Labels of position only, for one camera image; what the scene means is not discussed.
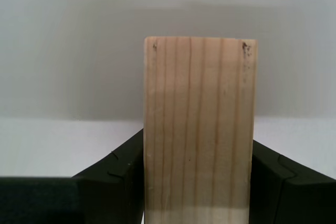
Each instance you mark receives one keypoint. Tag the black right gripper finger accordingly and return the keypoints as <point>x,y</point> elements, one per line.
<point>105,197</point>
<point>294,200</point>

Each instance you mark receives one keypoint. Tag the light wooden block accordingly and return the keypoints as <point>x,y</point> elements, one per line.
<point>199,129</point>

